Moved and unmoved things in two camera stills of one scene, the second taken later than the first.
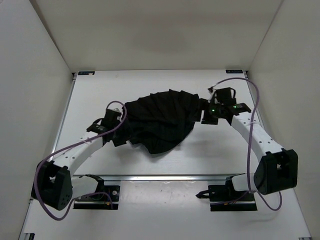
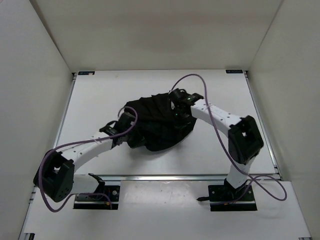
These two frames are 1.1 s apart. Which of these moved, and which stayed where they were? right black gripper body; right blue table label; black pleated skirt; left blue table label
Moved: right black gripper body
Stayed: black pleated skirt; right blue table label; left blue table label
